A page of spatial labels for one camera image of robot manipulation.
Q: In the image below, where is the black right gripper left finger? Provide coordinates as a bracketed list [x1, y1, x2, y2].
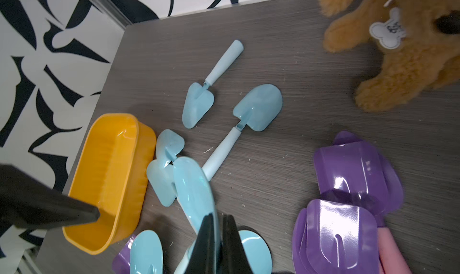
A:
[1, 165, 100, 229]

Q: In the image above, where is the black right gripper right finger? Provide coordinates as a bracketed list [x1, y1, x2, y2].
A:
[185, 214, 253, 274]

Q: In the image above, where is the light blue pointed trowel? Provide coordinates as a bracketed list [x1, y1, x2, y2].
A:
[181, 39, 245, 130]

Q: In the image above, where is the yellow plastic storage box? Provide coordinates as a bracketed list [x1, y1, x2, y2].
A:
[63, 113, 156, 255]

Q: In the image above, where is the light blue heart shovel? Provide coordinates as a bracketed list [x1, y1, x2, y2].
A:
[156, 129, 185, 168]

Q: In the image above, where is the brown plush dog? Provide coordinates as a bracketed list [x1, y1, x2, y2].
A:
[318, 0, 460, 112]

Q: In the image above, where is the purple shovel pink handle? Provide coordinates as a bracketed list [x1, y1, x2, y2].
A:
[313, 131, 404, 220]
[112, 234, 136, 274]
[292, 199, 411, 274]

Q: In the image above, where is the light blue dirty-handle shovel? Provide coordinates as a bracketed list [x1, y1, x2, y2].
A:
[147, 160, 177, 207]

